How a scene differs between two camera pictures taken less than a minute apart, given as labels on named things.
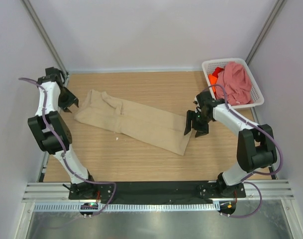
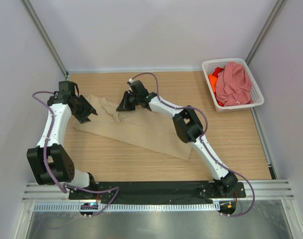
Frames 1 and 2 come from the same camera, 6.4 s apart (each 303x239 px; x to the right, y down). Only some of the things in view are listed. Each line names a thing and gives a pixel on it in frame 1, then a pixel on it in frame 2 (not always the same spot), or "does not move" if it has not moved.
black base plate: (154, 191) does not move
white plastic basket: (208, 65) does not move
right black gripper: (191, 116) to (124, 105)
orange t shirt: (213, 79) does not move
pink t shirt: (234, 77) does not move
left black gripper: (65, 105) to (83, 118)
